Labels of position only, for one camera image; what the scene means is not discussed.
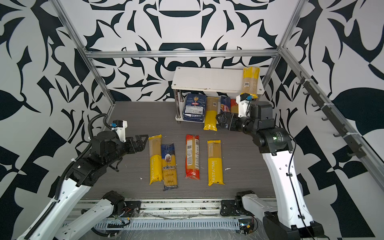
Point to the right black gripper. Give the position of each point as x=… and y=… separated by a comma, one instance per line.
x=235, y=118

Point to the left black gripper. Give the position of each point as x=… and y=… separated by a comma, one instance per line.
x=138, y=144

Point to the red yellow spaghetti bag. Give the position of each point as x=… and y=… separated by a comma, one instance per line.
x=234, y=106

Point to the blue Barilla spaghetti bag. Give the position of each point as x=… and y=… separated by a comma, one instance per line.
x=225, y=104

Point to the yellow spaghetti bag short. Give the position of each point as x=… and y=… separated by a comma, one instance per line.
x=250, y=81

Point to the blue label spaghetti bag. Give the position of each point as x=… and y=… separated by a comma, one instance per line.
x=169, y=167

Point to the blue Barilla pasta box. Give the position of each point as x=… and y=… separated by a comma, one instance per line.
x=195, y=108

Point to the yellow pastatime bag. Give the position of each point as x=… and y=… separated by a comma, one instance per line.
x=156, y=172
x=215, y=163

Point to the red label spaghetti bag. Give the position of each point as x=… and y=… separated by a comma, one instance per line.
x=192, y=157

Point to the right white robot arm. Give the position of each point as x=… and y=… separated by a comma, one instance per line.
x=291, y=219

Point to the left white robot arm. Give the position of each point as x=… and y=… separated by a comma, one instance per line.
x=76, y=180

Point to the white two-tier shelf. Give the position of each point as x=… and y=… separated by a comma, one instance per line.
x=211, y=82

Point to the small circuit board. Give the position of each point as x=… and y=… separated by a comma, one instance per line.
x=246, y=226

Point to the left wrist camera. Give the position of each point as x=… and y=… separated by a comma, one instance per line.
x=119, y=126

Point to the aluminium frame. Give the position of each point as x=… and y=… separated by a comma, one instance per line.
x=372, y=161

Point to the wall hook rack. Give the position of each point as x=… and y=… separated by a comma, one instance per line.
x=334, y=116

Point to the white slotted cable duct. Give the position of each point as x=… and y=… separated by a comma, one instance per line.
x=174, y=224

